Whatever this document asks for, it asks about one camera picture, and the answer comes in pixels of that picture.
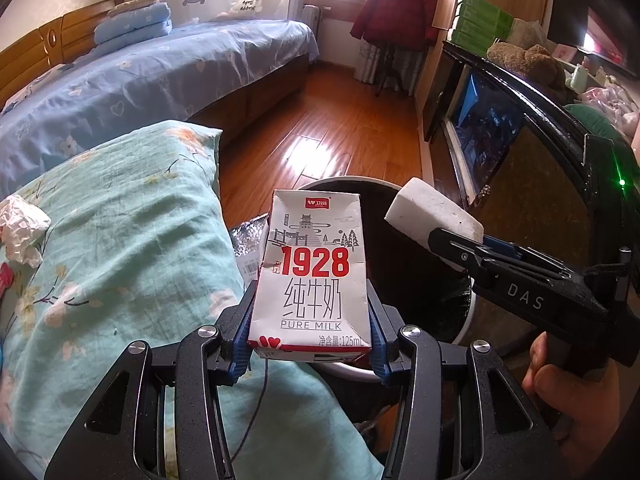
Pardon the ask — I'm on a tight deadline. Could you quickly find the white tissue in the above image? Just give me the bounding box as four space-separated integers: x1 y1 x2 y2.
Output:
0 194 52 268

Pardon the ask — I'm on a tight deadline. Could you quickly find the dark coat rack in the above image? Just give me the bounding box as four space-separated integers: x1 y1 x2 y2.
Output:
372 42 416 97

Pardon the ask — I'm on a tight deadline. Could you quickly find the white foam block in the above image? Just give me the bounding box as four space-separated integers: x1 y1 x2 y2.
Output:
384 176 486 251

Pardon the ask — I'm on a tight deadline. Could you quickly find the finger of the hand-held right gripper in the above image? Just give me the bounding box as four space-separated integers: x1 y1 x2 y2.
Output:
429 227 553 289
481 236 572 277

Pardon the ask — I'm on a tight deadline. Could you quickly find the flat printed pillow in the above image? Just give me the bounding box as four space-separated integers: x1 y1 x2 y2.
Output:
2 62 63 111

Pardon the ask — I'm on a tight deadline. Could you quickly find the dark green cushion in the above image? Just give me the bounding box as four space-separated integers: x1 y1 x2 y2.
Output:
565 104 621 137

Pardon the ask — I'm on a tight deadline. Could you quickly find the person's right hand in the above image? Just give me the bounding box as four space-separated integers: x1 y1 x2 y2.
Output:
521 332 622 480

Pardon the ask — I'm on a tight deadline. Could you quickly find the white rimmed black waste bin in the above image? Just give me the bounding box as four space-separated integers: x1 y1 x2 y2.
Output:
295 175 475 383

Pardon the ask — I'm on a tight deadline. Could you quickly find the silver foil bag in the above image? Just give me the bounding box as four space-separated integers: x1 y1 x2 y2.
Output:
229 214 271 286

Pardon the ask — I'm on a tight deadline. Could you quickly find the white radiator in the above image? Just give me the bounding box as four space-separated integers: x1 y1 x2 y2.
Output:
302 4 325 36

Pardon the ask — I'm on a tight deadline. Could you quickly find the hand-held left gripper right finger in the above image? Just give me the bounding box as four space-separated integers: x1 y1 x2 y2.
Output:
367 292 571 480

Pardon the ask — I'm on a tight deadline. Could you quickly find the wooden headboard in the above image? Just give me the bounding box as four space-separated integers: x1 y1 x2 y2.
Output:
0 0 126 106

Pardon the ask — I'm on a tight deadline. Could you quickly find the folded blue quilt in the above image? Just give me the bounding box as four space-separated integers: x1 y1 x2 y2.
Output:
94 1 173 45

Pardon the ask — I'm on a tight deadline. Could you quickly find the bed with blue sheet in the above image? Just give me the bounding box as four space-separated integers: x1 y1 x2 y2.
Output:
0 20 320 196

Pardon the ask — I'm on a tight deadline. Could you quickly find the black glass-front cabinet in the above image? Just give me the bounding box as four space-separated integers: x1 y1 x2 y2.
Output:
422 40 640 341

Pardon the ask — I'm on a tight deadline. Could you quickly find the red jacket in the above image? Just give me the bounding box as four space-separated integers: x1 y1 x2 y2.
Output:
350 0 440 51

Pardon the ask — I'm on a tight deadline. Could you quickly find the black flat screen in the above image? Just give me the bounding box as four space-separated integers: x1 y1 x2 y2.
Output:
547 0 640 68

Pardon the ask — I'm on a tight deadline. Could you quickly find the teal floral blanket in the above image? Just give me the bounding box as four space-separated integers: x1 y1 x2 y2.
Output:
0 120 386 480

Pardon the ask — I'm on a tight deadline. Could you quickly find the red and white milk carton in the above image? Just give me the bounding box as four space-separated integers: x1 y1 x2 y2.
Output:
247 189 373 363

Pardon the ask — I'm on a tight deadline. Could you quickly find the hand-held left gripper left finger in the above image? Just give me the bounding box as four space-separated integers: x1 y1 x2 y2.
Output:
44 285 261 480

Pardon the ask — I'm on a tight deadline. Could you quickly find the brown plush toy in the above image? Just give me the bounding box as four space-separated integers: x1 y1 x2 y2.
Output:
486 42 568 98

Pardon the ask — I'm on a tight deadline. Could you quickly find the stack of green boxes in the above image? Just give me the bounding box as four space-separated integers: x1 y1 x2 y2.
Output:
447 0 515 57

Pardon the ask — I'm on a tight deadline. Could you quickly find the small beige pillow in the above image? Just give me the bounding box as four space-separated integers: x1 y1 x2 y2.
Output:
107 0 161 17

